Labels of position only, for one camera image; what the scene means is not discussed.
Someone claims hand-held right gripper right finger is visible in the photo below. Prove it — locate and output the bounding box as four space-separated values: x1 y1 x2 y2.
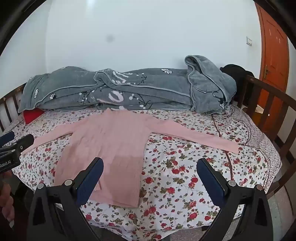
196 158 274 241

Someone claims orange wooden door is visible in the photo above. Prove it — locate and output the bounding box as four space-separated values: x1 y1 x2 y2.
254 2 291 139

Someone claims floral bed sheet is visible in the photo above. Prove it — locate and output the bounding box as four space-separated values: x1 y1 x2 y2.
3 104 282 241

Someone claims red cloth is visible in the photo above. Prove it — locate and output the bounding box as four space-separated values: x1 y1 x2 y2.
23 108 45 125

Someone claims black garment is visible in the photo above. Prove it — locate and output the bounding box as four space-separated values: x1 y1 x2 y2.
220 64 255 102

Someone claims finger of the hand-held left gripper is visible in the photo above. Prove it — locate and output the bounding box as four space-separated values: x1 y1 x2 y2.
0 134 35 158
0 132 15 147

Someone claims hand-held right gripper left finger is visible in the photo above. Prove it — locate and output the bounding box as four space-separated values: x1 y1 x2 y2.
27 157 104 241

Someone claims pink knit sweater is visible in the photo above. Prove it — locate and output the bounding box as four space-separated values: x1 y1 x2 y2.
22 108 246 208

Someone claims person's left hand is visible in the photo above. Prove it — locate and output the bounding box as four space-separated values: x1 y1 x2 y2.
0 183 15 223

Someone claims grey printed blanket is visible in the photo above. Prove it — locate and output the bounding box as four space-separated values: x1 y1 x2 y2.
18 55 237 115

